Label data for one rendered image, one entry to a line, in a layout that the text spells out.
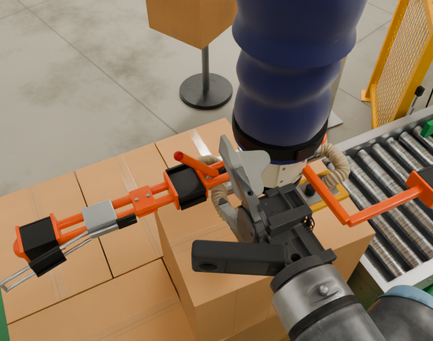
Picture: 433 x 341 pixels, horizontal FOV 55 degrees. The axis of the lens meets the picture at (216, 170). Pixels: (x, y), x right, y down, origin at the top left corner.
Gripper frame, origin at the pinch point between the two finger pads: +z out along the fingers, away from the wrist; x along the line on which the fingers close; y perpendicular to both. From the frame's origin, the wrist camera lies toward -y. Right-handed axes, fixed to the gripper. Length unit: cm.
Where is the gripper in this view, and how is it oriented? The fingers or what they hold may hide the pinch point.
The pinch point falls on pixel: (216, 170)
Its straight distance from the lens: 61.2
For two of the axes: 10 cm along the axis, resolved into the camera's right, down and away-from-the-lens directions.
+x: 0.0, -6.3, -7.8
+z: -4.2, -7.1, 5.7
